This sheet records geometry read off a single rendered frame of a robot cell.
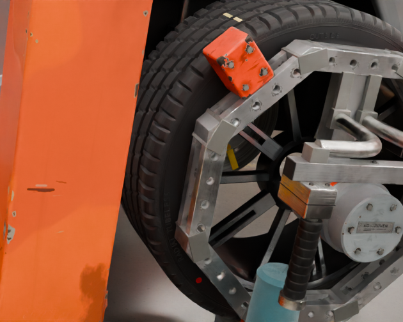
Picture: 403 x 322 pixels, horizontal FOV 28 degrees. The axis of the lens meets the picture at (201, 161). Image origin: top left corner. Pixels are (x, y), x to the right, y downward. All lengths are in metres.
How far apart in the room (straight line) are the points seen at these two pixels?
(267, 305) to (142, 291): 1.48
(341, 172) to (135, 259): 1.89
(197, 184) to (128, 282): 1.55
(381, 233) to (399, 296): 1.88
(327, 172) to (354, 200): 0.14
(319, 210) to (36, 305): 0.44
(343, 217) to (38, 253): 0.51
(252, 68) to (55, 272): 0.46
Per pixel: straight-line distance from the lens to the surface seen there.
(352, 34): 1.51
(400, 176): 1.31
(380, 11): 1.90
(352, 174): 1.26
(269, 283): 1.38
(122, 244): 3.16
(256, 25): 1.43
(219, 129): 1.34
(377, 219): 1.38
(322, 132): 1.49
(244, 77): 1.33
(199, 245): 1.41
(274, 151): 1.53
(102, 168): 1.14
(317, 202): 1.21
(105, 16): 1.08
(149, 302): 2.78
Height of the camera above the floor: 1.32
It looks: 18 degrees down
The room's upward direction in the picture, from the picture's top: 11 degrees clockwise
